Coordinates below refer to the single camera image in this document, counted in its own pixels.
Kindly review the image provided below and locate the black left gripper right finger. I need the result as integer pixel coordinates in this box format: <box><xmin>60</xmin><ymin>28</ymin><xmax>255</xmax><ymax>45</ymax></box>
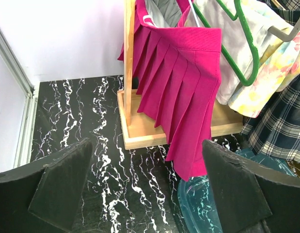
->
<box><xmin>202</xmin><ymin>140</ymin><xmax>300</xmax><ymax>233</ymax></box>

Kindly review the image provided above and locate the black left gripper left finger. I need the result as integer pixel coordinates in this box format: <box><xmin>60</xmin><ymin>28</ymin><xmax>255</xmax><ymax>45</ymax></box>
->
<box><xmin>0</xmin><ymin>138</ymin><xmax>93</xmax><ymax>233</ymax></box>

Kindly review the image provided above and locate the magenta pleated skirt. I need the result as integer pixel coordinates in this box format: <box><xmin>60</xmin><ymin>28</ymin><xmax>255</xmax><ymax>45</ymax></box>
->
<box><xmin>133</xmin><ymin>0</ymin><xmax>222</xmax><ymax>181</ymax></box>

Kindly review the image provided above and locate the white skirt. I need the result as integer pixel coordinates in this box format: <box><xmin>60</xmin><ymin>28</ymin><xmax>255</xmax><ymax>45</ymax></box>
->
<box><xmin>183</xmin><ymin>0</ymin><xmax>293</xmax><ymax>105</ymax></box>

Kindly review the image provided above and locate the grey plastic hanger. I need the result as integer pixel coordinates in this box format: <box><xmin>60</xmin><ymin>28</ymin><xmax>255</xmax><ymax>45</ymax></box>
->
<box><xmin>268</xmin><ymin>9</ymin><xmax>300</xmax><ymax>42</ymax></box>

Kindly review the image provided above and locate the light blue plastic hanger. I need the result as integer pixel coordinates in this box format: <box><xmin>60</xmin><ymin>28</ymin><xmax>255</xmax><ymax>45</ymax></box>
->
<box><xmin>143</xmin><ymin>0</ymin><xmax>185</xmax><ymax>28</ymax></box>

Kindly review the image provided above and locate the navy plaid skirt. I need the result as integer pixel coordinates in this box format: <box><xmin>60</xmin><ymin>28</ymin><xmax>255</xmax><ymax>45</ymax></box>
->
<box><xmin>239</xmin><ymin>0</ymin><xmax>300</xmax><ymax>164</ymax></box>

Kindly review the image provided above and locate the pastel floral skirt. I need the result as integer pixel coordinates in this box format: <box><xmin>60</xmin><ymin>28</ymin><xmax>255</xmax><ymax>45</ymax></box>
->
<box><xmin>228</xmin><ymin>31</ymin><xmax>300</xmax><ymax>118</ymax></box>

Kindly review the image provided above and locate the dark green plastic hanger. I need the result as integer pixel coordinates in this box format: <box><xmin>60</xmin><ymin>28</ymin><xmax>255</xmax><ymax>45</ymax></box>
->
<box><xmin>217</xmin><ymin>0</ymin><xmax>259</xmax><ymax>86</ymax></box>

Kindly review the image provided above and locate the teal transparent plastic basin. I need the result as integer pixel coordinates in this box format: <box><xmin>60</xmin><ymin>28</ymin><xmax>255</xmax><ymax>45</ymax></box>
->
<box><xmin>178</xmin><ymin>148</ymin><xmax>296</xmax><ymax>233</ymax></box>

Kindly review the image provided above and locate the wooden clothes rack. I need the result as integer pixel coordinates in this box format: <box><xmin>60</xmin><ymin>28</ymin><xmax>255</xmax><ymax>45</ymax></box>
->
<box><xmin>117</xmin><ymin>0</ymin><xmax>243</xmax><ymax>150</ymax></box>

